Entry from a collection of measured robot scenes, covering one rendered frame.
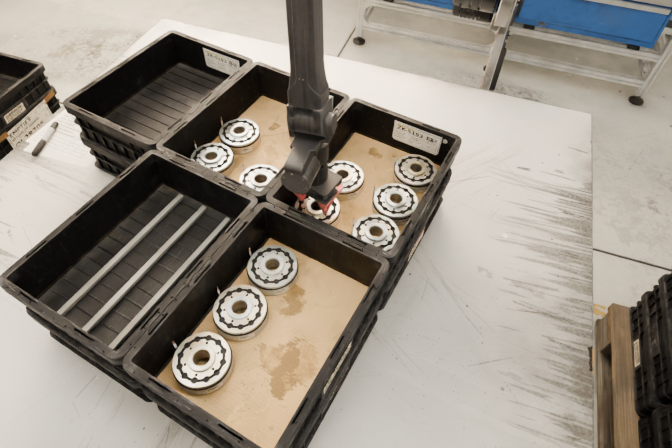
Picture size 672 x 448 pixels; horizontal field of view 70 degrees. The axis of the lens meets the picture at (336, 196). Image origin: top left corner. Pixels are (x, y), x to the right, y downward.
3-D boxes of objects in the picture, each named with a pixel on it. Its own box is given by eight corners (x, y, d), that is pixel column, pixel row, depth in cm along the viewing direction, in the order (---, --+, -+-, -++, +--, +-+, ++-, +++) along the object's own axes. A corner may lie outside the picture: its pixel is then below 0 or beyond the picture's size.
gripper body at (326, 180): (325, 202, 98) (325, 178, 92) (285, 180, 102) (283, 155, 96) (342, 183, 102) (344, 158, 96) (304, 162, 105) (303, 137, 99)
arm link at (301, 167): (336, 108, 87) (292, 101, 89) (314, 151, 80) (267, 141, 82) (340, 156, 96) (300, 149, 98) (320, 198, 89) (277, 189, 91)
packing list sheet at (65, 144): (90, 83, 160) (89, 82, 160) (151, 99, 156) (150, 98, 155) (17, 148, 140) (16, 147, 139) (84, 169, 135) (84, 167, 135)
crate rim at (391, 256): (352, 103, 125) (352, 95, 123) (462, 144, 116) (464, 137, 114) (262, 206, 102) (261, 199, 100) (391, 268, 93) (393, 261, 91)
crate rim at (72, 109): (173, 35, 143) (171, 28, 141) (256, 67, 134) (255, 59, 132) (62, 110, 120) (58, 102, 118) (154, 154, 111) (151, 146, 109)
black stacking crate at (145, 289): (164, 183, 118) (152, 149, 109) (265, 233, 109) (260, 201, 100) (25, 312, 95) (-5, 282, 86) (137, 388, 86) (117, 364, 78)
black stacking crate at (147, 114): (180, 64, 150) (171, 30, 141) (258, 95, 141) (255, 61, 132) (78, 139, 127) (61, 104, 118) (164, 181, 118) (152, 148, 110)
